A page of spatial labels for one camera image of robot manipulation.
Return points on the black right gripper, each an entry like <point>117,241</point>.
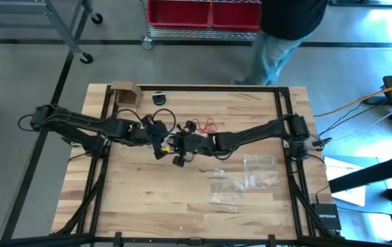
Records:
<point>196,144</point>

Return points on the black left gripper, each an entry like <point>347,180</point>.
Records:
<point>153,135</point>

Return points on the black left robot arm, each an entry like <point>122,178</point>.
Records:
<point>79,120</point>

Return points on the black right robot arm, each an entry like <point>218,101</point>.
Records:
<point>251,135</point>

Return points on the red rubber band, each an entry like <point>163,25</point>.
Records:
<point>215,127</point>
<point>207,132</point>
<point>199,125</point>

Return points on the small open cardboard box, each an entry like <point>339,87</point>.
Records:
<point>127,97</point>

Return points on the crumpled clear zip bag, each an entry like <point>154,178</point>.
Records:
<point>225,192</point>

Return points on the flat clear zip bag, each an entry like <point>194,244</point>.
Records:
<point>261,171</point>

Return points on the grey caster wheel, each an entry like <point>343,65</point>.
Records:
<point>147,43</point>

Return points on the black caster wheel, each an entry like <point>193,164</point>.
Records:
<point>97,18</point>
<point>86,58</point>

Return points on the red plastic bin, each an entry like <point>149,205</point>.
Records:
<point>233,15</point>
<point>179,13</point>

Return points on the person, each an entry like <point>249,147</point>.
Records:
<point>285,20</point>

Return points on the white sheet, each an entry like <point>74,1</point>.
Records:
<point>340,168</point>

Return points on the black power adapter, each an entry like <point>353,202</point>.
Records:
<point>376,100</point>

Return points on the grey metal cart frame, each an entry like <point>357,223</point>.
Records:
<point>62,31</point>

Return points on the black Netgear network switch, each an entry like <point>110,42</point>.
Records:
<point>326,217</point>

